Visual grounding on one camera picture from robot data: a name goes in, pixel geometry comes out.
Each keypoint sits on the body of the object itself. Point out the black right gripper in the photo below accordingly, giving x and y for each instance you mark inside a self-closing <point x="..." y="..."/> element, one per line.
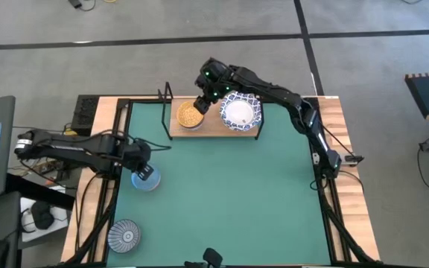
<point x="216" y="80"/>

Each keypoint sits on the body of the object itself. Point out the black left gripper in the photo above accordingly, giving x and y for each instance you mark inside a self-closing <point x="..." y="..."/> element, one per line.
<point x="136" y="156"/>

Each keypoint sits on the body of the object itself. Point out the orange bowl with blue inside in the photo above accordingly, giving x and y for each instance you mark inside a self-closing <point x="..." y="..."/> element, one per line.
<point x="153" y="184"/>

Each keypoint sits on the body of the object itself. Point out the dark blue bowl yellow inside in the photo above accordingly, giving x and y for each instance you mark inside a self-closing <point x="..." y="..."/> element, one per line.
<point x="188" y="116"/>

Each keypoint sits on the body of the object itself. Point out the wide blue and white bowl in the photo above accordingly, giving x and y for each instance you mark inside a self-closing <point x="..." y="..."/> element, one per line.
<point x="238" y="111"/>

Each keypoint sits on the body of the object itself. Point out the white bowl grey leaf pattern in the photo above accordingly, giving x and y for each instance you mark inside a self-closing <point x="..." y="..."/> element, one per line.
<point x="124" y="235"/>

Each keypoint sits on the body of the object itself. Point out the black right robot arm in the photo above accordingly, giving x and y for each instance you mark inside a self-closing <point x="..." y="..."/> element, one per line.
<point x="285" y="98"/>

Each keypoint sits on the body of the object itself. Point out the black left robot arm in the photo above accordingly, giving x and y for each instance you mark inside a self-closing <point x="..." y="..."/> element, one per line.
<point x="69" y="149"/>

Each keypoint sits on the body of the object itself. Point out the green table mat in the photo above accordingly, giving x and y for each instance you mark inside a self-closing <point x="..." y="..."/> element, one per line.
<point x="218" y="193"/>

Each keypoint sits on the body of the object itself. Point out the black power strip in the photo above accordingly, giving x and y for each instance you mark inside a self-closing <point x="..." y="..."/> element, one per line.
<point x="85" y="115"/>

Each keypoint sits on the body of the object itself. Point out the small yellow object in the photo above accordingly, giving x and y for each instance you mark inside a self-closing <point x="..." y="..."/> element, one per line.
<point x="70" y="132"/>

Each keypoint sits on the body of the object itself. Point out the white paper sheet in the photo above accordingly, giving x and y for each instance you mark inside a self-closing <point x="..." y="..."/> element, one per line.
<point x="60" y="219"/>

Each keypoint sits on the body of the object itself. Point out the grey metal mounting plate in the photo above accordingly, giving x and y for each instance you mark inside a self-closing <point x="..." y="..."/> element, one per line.
<point x="315" y="158"/>

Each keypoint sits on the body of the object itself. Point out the black power adapter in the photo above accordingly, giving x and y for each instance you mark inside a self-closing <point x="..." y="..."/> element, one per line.
<point x="75" y="3"/>

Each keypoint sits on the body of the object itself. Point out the wooden shelf black metal frame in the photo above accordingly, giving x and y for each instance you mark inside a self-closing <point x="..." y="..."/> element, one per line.
<point x="214" y="130"/>

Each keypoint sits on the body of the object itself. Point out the black table-level camera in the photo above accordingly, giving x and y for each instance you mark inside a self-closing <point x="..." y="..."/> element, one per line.
<point x="212" y="257"/>

